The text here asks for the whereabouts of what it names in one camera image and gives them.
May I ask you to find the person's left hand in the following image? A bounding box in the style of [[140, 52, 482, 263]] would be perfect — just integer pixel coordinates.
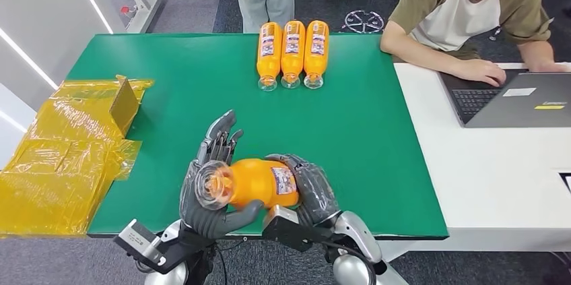
[[531, 61, 571, 74]]

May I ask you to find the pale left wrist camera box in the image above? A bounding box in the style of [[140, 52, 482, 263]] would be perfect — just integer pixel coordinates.
[[112, 219, 170, 275]]

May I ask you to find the white desk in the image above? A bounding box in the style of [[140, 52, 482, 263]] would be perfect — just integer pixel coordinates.
[[379, 62, 571, 262]]

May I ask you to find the orange bottle with clear cap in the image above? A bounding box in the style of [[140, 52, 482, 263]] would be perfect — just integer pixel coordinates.
[[303, 20, 330, 90], [280, 20, 307, 90], [194, 158, 300, 212], [256, 22, 283, 92]]

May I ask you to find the grey laptop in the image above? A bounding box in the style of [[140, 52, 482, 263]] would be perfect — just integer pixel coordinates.
[[438, 68, 571, 129]]

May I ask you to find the green table mat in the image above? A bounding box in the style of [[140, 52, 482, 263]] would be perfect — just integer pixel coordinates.
[[67, 32, 449, 240]]

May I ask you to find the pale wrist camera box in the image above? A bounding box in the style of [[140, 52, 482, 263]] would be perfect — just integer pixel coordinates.
[[112, 219, 170, 275], [261, 204, 322, 253]]

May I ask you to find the seated person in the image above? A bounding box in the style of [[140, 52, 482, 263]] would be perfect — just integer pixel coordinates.
[[380, 0, 571, 88]]

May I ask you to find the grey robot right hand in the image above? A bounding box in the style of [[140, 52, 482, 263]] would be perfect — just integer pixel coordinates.
[[264, 153, 342, 228]]

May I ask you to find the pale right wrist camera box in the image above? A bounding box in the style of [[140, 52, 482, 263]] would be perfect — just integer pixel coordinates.
[[261, 204, 322, 253]]

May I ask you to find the yellow taped cardboard box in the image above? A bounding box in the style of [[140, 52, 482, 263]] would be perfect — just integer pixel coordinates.
[[0, 75, 155, 237]]

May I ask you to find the person's right hand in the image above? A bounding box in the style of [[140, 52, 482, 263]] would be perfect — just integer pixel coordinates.
[[455, 59, 507, 88]]

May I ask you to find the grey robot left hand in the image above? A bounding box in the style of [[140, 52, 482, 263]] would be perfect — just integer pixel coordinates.
[[179, 110, 265, 240]]

